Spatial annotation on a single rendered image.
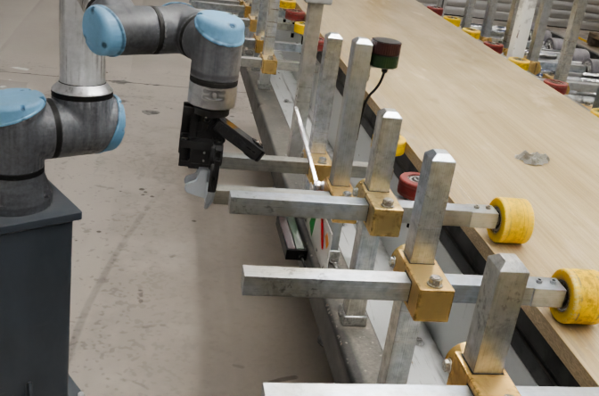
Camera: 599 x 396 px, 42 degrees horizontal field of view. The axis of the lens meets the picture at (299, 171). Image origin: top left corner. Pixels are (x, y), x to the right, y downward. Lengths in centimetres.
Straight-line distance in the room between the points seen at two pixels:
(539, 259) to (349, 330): 36
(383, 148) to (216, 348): 140
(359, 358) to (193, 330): 133
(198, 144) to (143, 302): 137
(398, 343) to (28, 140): 108
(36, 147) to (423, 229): 111
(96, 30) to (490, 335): 89
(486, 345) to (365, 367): 48
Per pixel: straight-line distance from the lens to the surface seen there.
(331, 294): 106
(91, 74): 196
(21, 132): 191
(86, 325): 265
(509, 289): 87
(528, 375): 127
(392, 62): 152
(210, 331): 264
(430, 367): 154
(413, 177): 161
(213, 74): 141
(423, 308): 107
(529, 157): 188
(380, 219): 127
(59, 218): 198
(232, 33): 140
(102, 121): 198
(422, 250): 111
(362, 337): 143
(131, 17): 145
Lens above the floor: 147
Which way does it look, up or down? 22 degrees down
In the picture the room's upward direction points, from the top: 8 degrees clockwise
